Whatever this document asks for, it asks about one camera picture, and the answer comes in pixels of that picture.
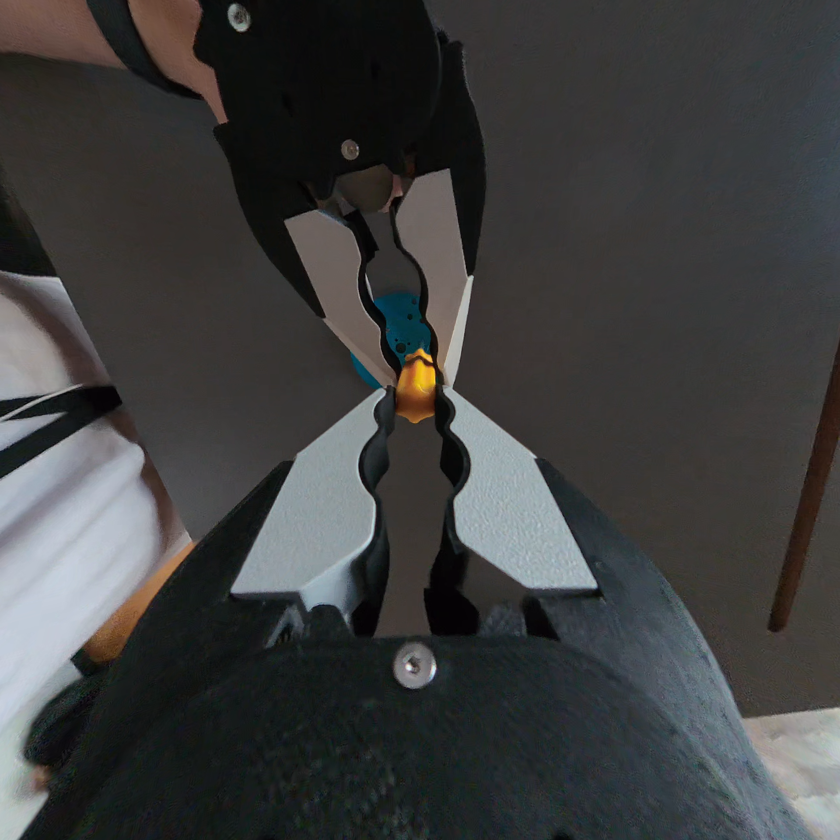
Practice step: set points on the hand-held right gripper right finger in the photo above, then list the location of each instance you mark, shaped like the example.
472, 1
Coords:
518, 525

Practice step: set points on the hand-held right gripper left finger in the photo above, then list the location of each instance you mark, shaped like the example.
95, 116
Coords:
308, 525

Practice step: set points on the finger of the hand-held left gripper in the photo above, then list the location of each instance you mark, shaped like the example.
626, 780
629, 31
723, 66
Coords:
443, 249
328, 262

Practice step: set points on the blue round metal plate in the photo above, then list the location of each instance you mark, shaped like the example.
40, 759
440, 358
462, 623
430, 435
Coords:
394, 315

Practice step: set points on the yellow screwdriver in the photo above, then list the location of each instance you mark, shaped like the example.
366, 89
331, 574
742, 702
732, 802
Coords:
415, 390

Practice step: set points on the person's left forearm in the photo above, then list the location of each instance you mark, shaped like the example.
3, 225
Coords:
52, 26

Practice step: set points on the grey desk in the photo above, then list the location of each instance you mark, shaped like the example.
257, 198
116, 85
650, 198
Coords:
623, 262

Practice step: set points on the person's left hand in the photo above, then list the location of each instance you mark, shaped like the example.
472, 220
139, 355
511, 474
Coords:
167, 33

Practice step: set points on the person's white shirt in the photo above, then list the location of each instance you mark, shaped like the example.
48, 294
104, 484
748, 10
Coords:
65, 558

